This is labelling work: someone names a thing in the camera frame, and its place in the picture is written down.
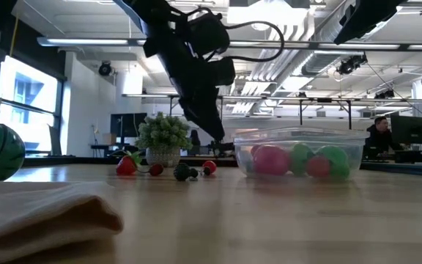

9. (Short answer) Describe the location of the strawberry toy with pale leaves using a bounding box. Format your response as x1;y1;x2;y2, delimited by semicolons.
115;150;143;176

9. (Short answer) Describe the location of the black computer monitor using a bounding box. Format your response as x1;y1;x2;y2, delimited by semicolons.
390;115;422;146
110;112;148;139

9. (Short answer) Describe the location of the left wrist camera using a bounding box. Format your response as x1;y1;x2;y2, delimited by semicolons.
187;12;231;56

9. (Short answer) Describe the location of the black metal gantry frame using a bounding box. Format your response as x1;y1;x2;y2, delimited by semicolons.
122;93;422;139

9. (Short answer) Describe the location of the clear plastic tupperware container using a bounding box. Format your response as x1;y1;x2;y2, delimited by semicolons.
232;126;371;183

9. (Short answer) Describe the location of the cardboard box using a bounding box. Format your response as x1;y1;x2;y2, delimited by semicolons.
103;132;119;146

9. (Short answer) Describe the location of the person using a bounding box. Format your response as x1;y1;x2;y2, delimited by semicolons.
363;116;404;161
189;128;201;147

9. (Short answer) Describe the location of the beige folded cloth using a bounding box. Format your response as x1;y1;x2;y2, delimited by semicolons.
0;180;125;264

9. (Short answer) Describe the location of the blackberry toy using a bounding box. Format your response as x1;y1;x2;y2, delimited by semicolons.
173;163;191;182

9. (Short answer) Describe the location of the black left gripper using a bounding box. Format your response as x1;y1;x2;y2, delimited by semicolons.
143;34;237;142

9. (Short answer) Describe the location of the dark red cherry toy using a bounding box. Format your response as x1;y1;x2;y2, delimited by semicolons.
137;163;165;177

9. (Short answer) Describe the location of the large window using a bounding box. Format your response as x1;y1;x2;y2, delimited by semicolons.
0;54;65;155

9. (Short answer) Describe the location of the potted green artificial plant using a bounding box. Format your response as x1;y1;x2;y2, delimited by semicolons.
133;111;193;169

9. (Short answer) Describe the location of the light green round toy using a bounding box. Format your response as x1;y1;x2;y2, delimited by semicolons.
316;145;351;180

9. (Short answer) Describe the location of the silver ventilation duct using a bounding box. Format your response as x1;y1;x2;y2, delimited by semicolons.
232;0;404;114

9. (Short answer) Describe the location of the ceiling light strip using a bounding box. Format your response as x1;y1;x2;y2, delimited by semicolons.
37;36;422;51

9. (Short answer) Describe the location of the black ceiling camera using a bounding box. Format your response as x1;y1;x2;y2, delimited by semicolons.
98;61;114;77
374;89;396;100
336;53;369;76

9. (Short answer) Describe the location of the red tomato toy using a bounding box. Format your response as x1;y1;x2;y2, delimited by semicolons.
251;144;292;177

